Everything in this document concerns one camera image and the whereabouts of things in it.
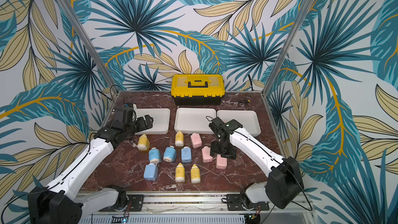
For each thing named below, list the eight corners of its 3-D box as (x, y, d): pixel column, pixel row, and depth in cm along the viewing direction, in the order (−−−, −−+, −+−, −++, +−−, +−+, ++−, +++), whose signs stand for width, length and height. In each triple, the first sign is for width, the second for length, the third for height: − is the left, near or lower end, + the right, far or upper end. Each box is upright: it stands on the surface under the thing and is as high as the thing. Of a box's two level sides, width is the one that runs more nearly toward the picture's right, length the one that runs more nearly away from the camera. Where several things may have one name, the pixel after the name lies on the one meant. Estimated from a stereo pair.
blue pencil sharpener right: (181, 163, 87) (180, 159, 82) (182, 150, 92) (181, 145, 86) (191, 163, 87) (191, 159, 82) (191, 150, 92) (191, 145, 87)
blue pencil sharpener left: (152, 166, 86) (149, 161, 80) (152, 153, 91) (148, 148, 85) (161, 164, 87) (159, 159, 81) (161, 152, 92) (158, 146, 85)
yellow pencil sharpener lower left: (176, 183, 81) (174, 179, 75) (177, 167, 86) (176, 162, 80) (184, 183, 81) (183, 180, 75) (185, 167, 86) (184, 162, 80)
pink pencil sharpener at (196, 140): (193, 149, 91) (192, 145, 87) (191, 137, 96) (190, 133, 91) (202, 147, 92) (202, 143, 87) (199, 136, 96) (199, 131, 92)
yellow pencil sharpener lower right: (191, 185, 80) (190, 181, 74) (191, 169, 85) (191, 164, 79) (200, 185, 80) (200, 181, 74) (200, 169, 85) (200, 164, 79)
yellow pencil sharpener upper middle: (175, 148, 92) (174, 143, 87) (177, 136, 97) (175, 130, 92) (183, 148, 92) (182, 143, 87) (184, 136, 97) (183, 130, 92)
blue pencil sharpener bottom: (146, 181, 82) (142, 177, 76) (148, 167, 86) (145, 162, 80) (157, 181, 82) (154, 177, 76) (159, 167, 86) (156, 162, 80)
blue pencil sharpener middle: (165, 164, 87) (162, 159, 81) (167, 151, 92) (164, 145, 86) (175, 164, 88) (174, 159, 81) (177, 151, 92) (175, 145, 86)
